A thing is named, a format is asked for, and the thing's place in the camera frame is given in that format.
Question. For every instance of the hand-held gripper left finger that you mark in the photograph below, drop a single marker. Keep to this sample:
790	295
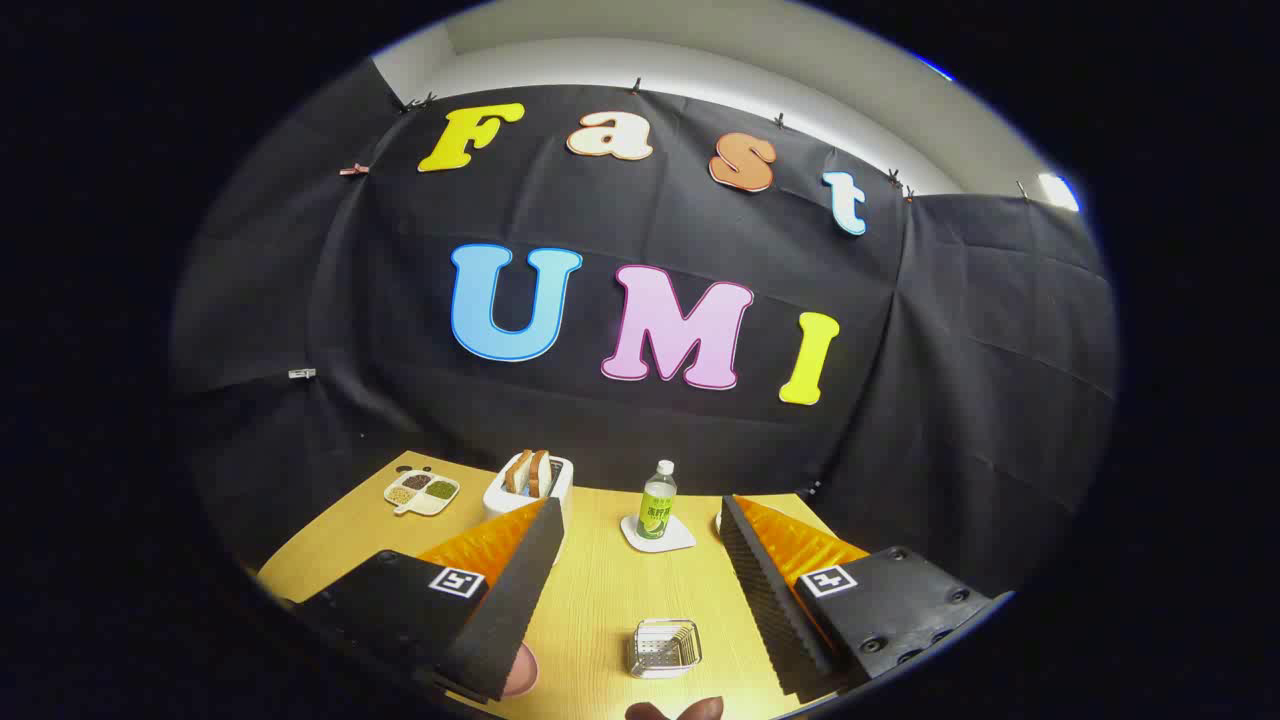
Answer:
520	600

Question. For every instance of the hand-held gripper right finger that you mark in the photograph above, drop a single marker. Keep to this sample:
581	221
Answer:
765	600

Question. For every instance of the pink round plate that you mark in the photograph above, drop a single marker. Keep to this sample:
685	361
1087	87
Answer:
522	675

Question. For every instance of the white toaster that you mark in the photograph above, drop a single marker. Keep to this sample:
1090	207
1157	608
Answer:
500	502

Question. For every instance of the white square coaster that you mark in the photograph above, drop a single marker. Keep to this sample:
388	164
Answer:
682	540

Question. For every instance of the clear glass container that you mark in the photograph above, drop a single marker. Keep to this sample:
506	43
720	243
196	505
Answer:
665	650

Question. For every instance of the white compartment seasoning dish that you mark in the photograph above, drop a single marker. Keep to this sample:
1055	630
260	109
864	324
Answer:
425	502

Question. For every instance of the green label drink bottle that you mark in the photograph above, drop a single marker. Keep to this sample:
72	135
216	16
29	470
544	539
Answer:
657	505

